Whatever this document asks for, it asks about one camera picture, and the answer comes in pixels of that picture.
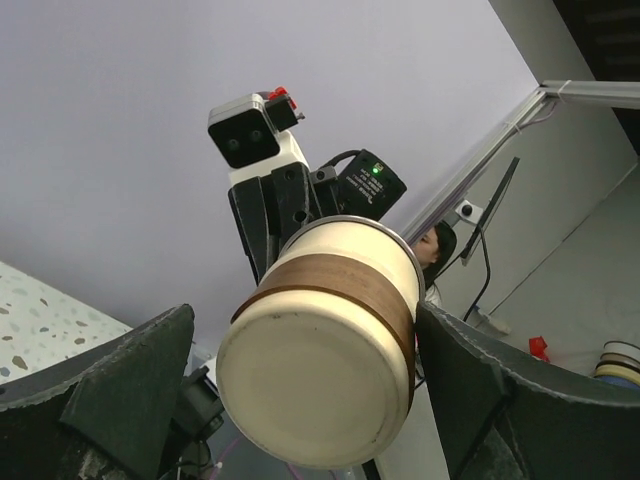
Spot black monitor on stand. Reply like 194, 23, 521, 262
457, 156, 521, 321

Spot aluminium enclosure frame post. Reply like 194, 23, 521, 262
402, 80, 639, 243

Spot small red object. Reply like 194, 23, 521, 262
528, 336, 550, 363

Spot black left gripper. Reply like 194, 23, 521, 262
1, 305, 224, 479

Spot rolls of tape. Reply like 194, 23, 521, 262
593, 340, 639, 389

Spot steel cup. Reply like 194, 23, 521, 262
216, 215, 425, 469

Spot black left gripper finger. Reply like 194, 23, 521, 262
415, 302, 639, 479

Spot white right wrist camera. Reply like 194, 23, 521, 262
207, 86, 309, 186

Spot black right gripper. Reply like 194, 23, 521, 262
228, 149, 406, 284

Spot person with dark hair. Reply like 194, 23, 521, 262
412, 221, 457, 308

